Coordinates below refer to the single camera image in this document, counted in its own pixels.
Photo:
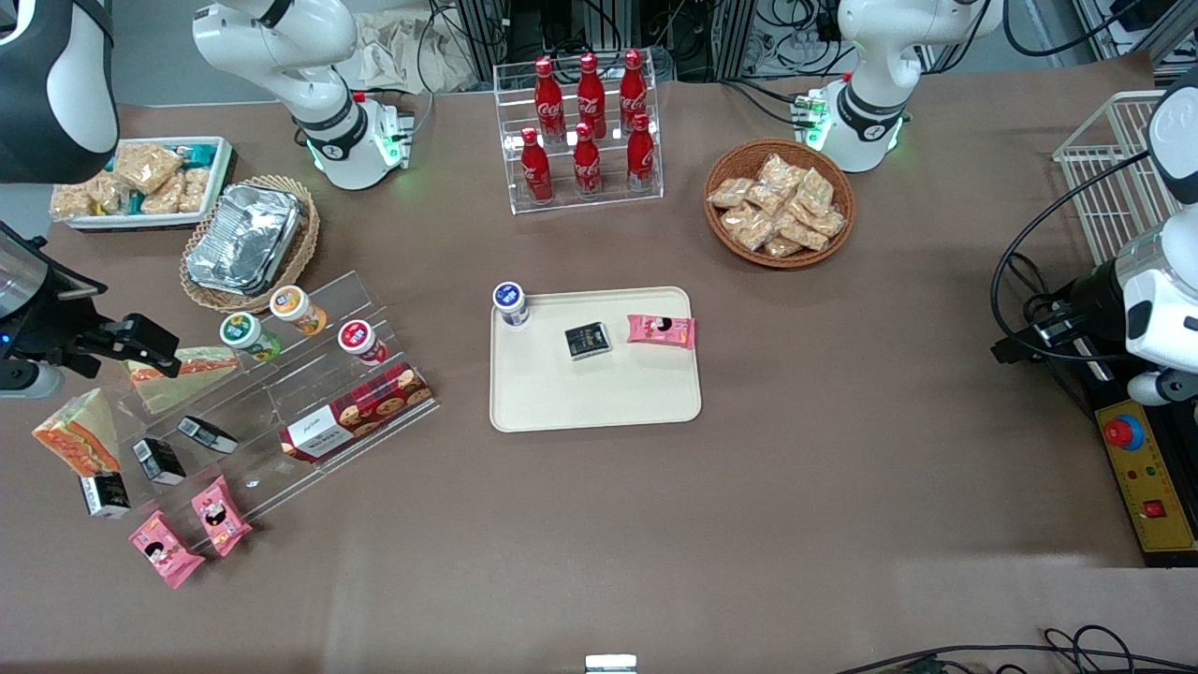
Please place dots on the red tartan cookie box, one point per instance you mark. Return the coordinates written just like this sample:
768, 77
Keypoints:
360, 412

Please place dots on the aluminium foil container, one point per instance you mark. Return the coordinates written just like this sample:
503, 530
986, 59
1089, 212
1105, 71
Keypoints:
243, 239

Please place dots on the green lid cup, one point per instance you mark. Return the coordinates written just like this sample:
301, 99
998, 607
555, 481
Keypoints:
245, 333

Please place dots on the white rectangular snack tray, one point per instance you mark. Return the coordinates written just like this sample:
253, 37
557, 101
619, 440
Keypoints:
220, 178

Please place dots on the pink snack packet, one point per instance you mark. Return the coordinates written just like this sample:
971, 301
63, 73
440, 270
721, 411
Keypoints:
222, 516
661, 329
166, 550

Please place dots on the clear acrylic bottle rack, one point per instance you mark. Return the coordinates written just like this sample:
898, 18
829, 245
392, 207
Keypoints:
608, 201

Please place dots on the crumpled beige cloth bag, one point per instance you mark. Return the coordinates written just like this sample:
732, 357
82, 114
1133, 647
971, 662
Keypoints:
402, 51

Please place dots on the red cola bottle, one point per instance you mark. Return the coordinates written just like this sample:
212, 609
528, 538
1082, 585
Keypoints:
634, 86
591, 89
536, 170
548, 94
587, 164
641, 157

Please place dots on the clear acrylic stepped shelf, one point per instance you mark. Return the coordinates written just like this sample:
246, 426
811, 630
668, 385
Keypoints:
281, 388

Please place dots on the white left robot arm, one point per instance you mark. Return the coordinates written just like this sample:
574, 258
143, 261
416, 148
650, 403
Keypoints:
875, 103

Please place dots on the blue lid yogurt cup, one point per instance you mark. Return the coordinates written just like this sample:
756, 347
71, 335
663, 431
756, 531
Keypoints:
510, 301

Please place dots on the clear bag of crackers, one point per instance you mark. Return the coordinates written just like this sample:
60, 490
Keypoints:
827, 223
801, 234
781, 248
195, 190
109, 193
147, 167
70, 199
816, 190
730, 193
767, 197
781, 171
749, 227
164, 197

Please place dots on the yellow emergency stop box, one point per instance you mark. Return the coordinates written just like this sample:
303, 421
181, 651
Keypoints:
1146, 487

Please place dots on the teal snack packet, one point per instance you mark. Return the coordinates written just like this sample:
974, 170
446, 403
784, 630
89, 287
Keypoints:
198, 152

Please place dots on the orange lid cup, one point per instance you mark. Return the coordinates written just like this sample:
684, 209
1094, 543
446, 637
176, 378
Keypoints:
295, 307

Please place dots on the small black snack box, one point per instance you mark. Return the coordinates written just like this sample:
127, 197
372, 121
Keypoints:
103, 493
206, 433
159, 461
588, 340

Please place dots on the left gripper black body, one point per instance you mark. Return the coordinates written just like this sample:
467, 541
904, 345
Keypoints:
1092, 297

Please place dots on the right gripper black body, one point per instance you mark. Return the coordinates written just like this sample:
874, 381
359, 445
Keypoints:
44, 321

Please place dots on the light wicker basket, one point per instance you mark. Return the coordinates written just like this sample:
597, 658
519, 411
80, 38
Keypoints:
304, 253

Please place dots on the brown wicker basket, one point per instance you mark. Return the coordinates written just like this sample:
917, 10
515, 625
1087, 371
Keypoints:
847, 187

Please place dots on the red lid cup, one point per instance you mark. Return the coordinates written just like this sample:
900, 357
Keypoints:
360, 339

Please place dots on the triangle sandwich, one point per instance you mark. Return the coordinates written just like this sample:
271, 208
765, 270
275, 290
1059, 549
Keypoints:
80, 435
187, 374

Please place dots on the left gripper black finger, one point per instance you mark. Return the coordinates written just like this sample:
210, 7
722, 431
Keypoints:
1050, 314
1015, 351

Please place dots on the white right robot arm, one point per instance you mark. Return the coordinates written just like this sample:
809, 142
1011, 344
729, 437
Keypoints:
56, 94

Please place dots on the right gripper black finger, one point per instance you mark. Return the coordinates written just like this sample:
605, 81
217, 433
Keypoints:
117, 358
145, 337

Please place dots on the beige plastic tray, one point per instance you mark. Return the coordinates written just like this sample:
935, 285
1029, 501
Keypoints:
599, 393

